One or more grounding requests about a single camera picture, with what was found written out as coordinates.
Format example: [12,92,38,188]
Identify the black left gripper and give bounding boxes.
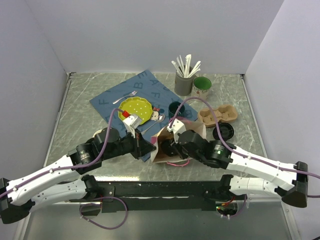
[101,127,157,160]

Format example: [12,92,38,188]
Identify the kraft paper cakes bag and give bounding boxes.
[150,117,207,166]

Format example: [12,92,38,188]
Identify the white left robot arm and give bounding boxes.
[0,128,156,224]

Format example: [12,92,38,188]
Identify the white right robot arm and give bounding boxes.
[159,130,308,208]

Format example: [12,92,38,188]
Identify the spare black cup lid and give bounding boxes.
[212,122,235,141]

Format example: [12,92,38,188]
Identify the yellow dotted plate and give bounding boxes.
[118,96,153,125]

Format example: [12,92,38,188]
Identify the dark green mug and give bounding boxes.
[168,101,185,119]

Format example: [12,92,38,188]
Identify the stack of paper cups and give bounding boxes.
[92,130,102,138]

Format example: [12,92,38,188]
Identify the silver fork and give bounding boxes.
[113,91,138,104]

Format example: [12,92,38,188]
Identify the blue letter print cloth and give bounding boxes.
[89,69,198,163]

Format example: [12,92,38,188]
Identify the green inside ceramic mug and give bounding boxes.
[191,76,212,100]

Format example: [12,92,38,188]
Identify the grey straw holder cup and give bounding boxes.
[174,71,197,96]

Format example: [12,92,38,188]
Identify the white wrapped straws bundle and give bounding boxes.
[171,54,201,79]

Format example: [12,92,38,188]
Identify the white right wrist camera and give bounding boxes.
[166,119,186,144]

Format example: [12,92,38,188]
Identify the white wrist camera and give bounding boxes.
[166,119,186,144]
[122,110,142,136]

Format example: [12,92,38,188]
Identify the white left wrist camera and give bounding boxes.
[122,110,142,136]

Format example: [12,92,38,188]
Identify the silver cartoon handle spoon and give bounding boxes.
[142,114,166,134]

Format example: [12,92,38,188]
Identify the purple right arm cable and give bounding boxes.
[169,96,320,180]

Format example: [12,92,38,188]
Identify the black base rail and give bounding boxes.
[78,180,245,213]

